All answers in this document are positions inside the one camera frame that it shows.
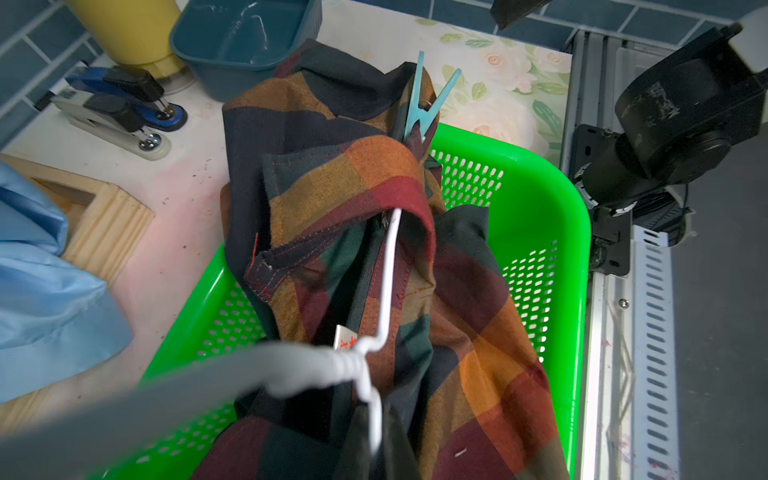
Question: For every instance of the wooden clothes rack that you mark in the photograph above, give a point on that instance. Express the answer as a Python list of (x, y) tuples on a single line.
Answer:
[(105, 225)]

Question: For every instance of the plaid long-sleeve shirt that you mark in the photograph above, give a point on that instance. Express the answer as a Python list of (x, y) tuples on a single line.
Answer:
[(333, 213)]

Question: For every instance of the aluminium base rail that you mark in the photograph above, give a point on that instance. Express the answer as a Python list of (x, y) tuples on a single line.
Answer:
[(629, 427)]

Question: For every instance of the green plastic basket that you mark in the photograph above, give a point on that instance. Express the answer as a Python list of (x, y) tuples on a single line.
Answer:
[(539, 233)]

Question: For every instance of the white black stapler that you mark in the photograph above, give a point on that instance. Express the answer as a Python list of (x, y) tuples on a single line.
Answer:
[(113, 119)]

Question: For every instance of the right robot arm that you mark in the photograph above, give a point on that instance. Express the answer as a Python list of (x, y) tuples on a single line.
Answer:
[(672, 124)]

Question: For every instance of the yellow metal bucket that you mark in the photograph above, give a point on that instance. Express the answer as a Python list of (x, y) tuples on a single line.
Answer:
[(136, 34)]

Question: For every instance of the blue black stapler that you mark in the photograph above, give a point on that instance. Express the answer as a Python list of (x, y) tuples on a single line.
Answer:
[(135, 85)]

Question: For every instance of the teal plastic tub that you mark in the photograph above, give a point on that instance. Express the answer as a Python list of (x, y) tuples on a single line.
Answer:
[(232, 45)]

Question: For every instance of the white wire hanger plaid shirt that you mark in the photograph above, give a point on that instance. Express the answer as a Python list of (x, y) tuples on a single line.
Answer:
[(372, 336)]

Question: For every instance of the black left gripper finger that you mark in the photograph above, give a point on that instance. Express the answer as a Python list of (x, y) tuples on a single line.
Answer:
[(106, 431)]

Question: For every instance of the light blue long-sleeve shirt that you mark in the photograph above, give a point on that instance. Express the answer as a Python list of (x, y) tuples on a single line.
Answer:
[(57, 320)]

